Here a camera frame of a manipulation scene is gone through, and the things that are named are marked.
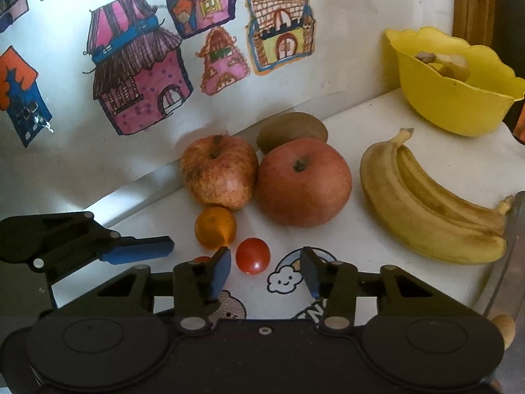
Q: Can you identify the wrinkled pale red apple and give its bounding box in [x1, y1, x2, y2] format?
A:
[180, 134, 259, 211]

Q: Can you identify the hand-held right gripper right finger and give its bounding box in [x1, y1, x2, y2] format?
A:
[300, 247, 466, 333]

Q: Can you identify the yellow banana bunch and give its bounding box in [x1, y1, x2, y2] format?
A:
[360, 128, 515, 264]

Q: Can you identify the large brown kiwi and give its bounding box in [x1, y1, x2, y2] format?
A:
[256, 112, 329, 154]

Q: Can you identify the metal tray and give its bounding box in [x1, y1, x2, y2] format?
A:
[482, 191, 525, 317]

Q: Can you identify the smooth red apple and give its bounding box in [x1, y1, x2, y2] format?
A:
[257, 139, 353, 227]

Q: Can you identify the white printed table mat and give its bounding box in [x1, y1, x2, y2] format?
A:
[53, 86, 525, 329]

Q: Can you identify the yellow plastic bowl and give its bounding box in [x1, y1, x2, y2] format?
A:
[384, 27, 525, 137]

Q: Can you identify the wooden frame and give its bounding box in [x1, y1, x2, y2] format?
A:
[453, 0, 509, 46]

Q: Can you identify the pale fruit piece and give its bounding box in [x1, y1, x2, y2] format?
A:
[414, 51, 470, 81]

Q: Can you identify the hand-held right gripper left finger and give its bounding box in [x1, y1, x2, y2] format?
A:
[66, 247, 232, 334]

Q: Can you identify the wooden peg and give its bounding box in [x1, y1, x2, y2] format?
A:
[492, 314, 516, 349]

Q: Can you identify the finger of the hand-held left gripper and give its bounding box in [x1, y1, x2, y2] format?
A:
[0, 212, 175, 284]

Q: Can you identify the house drawings wall poster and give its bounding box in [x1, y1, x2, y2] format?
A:
[0, 0, 415, 214]

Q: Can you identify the small orange kumquat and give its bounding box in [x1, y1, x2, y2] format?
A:
[194, 206, 238, 250]

